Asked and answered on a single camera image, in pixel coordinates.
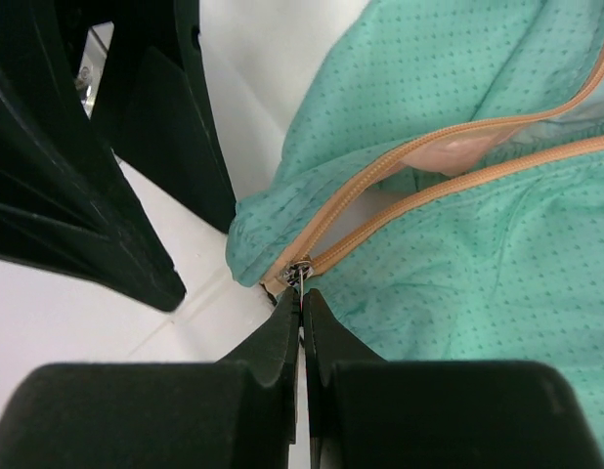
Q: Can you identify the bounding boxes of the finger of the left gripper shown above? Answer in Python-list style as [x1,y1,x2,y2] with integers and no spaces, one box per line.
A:
[0,1,186,312]
[92,1,236,233]

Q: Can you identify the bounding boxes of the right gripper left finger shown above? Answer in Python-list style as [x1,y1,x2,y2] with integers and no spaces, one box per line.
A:
[2,289,300,468]

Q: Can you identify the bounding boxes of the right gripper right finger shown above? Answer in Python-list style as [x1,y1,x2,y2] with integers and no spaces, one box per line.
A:
[302,289,604,468]

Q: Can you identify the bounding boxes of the silver zipper slider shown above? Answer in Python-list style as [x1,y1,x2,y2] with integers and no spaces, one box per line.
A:
[280,258,314,295]

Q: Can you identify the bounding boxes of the orange and teal jacket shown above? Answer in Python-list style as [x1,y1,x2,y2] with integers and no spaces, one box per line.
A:
[225,0,604,387]

